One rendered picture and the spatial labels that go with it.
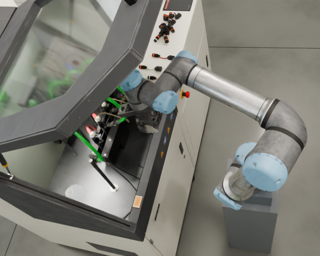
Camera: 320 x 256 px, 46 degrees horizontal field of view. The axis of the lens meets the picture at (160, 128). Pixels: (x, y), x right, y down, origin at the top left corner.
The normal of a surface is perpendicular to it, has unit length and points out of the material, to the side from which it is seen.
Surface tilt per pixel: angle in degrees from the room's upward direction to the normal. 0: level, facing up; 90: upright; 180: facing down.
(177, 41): 0
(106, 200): 0
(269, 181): 83
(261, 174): 83
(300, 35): 0
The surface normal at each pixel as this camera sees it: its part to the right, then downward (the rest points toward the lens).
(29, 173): 0.95, 0.11
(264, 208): -0.21, -0.49
